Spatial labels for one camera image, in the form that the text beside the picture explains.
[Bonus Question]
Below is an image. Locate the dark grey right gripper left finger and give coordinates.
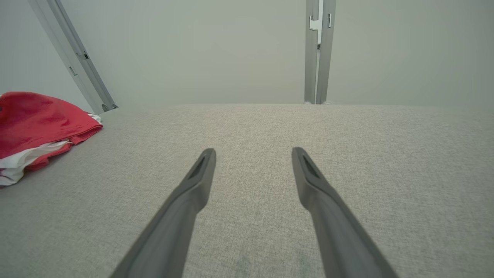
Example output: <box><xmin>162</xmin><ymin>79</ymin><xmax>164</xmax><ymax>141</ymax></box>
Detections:
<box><xmin>110</xmin><ymin>148</ymin><xmax>217</xmax><ymax>278</ymax></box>

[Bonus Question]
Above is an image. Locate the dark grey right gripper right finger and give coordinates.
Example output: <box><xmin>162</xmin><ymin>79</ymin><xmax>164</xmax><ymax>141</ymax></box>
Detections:
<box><xmin>291</xmin><ymin>147</ymin><xmax>398</xmax><ymax>278</ymax></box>

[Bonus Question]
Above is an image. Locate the red Bulls 23 jersey shirt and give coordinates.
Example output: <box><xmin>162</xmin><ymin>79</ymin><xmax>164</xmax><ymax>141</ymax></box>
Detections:
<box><xmin>0</xmin><ymin>92</ymin><xmax>103</xmax><ymax>188</ymax></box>

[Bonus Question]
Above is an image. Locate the grey double metal partition post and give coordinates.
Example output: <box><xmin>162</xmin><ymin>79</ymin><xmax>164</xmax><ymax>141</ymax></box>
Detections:
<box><xmin>304</xmin><ymin>0</ymin><xmax>336</xmax><ymax>105</ymax></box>

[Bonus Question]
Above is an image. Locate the grey single metal partition post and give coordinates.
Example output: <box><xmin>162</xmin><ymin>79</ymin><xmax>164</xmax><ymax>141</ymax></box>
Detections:
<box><xmin>28</xmin><ymin>0</ymin><xmax>118</xmax><ymax>114</ymax></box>

